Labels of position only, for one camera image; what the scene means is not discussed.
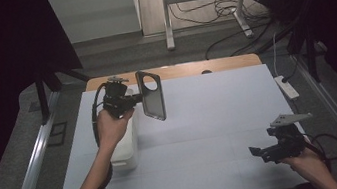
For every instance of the white table cover sheet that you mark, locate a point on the white table cover sheet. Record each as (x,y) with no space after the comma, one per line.
(203,136)

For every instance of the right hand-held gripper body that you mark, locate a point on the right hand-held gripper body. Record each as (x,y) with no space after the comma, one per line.
(289,140)

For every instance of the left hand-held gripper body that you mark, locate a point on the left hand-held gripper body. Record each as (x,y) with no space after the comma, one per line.
(116,98)

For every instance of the white plastic box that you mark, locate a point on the white plastic box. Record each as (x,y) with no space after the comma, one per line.
(127,151)

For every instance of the person's right hand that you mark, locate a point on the person's right hand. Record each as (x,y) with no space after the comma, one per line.
(306,163)

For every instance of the white power strip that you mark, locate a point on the white power strip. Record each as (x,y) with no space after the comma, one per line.
(286,87)

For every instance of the person's left hand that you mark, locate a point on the person's left hand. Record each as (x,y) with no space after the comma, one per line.
(111,130)

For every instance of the translucent grey phone case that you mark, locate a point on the translucent grey phone case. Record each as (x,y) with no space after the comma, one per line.
(153,105)

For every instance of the white metal desk frame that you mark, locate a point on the white metal desk frame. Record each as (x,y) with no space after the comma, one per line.
(166,14)

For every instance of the black metal stand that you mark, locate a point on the black metal stand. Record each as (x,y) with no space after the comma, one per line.
(312,59)
(43,99)

